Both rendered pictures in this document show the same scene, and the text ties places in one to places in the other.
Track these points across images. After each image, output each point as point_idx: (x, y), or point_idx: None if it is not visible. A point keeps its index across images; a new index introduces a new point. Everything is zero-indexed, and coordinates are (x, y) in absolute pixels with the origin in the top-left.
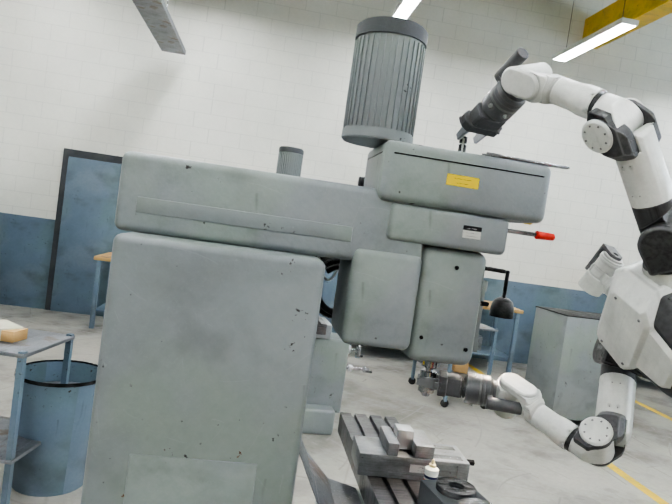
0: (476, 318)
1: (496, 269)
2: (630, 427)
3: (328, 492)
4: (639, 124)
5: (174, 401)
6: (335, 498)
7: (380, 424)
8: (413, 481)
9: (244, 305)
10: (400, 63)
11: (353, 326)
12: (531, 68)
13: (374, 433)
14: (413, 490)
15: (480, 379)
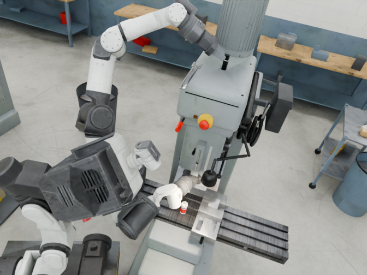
0: (182, 149)
1: (222, 157)
2: (112, 213)
3: (198, 185)
4: None
5: None
6: (198, 189)
7: (271, 239)
8: (196, 213)
9: None
10: (223, 1)
11: None
12: (167, 7)
13: (255, 228)
14: (188, 208)
15: (179, 179)
